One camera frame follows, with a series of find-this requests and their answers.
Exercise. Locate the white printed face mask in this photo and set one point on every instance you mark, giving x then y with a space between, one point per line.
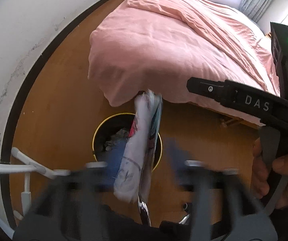
133 180

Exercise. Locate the chrome chair base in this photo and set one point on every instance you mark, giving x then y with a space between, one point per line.
145 217

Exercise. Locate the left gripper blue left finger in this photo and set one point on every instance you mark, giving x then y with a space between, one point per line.
113 160

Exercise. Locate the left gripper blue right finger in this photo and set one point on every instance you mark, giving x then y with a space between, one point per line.
183 173

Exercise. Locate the black yellow trash bin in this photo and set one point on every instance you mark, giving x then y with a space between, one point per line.
115 125

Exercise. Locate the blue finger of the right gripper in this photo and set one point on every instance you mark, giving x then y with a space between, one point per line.
207 88

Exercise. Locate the pink bed blanket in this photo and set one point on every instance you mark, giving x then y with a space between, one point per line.
158 45

